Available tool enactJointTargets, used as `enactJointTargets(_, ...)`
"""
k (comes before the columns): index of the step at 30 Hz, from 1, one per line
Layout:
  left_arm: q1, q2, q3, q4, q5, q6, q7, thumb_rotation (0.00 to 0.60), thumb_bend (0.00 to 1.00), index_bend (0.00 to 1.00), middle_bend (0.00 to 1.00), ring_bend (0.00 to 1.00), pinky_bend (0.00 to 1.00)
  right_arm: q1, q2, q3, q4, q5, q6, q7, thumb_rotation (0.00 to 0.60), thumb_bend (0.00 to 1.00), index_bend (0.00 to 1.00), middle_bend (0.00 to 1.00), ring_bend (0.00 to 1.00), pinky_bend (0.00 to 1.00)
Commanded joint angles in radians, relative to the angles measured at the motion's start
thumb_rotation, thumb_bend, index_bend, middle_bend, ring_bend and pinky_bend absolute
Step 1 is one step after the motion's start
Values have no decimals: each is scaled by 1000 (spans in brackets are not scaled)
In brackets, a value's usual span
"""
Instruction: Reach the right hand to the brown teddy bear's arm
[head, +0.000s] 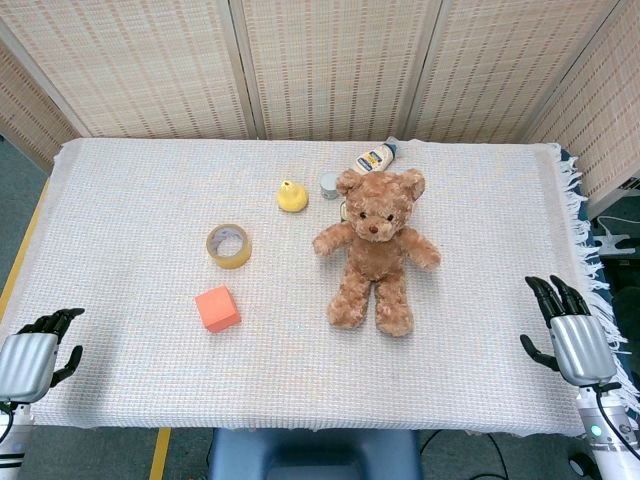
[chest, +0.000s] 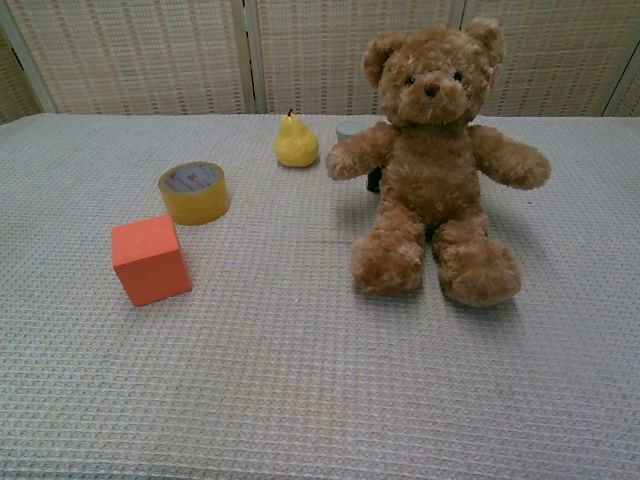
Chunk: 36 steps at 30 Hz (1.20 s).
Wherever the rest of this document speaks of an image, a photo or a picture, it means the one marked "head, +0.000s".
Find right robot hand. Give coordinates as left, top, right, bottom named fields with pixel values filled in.
left=519, top=274, right=621, bottom=392

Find small silver can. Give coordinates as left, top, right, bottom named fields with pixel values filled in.
left=319, top=171, right=342, bottom=201

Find yellow pear shaped toy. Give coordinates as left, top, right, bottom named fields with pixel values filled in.
left=276, top=180, right=310, bottom=213

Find white device with cable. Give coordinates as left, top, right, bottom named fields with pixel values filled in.
left=594, top=214, right=640, bottom=257

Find brown teddy bear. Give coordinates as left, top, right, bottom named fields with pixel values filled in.
left=312, top=168, right=443, bottom=338

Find woven folding screen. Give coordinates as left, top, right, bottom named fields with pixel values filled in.
left=0, top=0, right=640, bottom=201

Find clear packing tape roll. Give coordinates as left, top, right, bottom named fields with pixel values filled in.
left=205, top=223, right=253, bottom=271

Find orange foam cube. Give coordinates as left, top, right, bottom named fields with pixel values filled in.
left=194, top=284, right=243, bottom=334

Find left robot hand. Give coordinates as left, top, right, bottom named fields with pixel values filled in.
left=0, top=307, right=86, bottom=403

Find woven checkered tablecloth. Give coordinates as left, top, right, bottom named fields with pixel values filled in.
left=0, top=137, right=632, bottom=432

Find white mayonnaise bottle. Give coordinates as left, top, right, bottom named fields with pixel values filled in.
left=355, top=136, right=401, bottom=176

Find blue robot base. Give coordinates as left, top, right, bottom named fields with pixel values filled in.
left=206, top=428, right=424, bottom=480

